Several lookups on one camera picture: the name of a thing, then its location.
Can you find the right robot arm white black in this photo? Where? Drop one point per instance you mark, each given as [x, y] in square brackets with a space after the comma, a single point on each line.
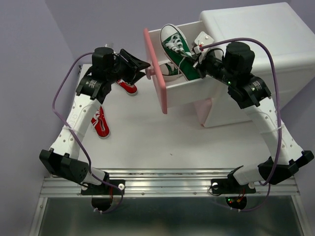
[253, 97]

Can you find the aluminium mounting rail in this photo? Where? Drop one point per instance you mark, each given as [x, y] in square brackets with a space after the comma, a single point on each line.
[160, 179]

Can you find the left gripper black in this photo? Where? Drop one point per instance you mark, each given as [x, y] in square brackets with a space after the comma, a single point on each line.
[137, 63]

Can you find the green sneaker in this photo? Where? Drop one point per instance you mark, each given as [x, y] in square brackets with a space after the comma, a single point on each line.
[169, 71]
[181, 58]

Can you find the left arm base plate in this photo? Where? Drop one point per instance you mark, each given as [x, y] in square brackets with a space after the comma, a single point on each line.
[104, 198]

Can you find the red sneaker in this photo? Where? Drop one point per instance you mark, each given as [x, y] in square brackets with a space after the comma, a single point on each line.
[99, 124]
[128, 88]

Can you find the white shoe cabinet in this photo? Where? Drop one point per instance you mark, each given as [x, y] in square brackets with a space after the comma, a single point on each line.
[289, 40]

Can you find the red sneaker far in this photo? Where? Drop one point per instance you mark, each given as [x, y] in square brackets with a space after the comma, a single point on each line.
[128, 88]

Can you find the red sneaker near left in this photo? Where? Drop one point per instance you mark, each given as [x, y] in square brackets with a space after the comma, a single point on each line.
[99, 124]

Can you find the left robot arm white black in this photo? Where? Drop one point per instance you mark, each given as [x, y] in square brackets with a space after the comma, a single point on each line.
[61, 159]

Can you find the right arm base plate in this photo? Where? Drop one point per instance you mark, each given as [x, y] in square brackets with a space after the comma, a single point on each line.
[236, 193]

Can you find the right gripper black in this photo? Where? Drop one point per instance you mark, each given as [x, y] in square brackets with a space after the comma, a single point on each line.
[201, 66]

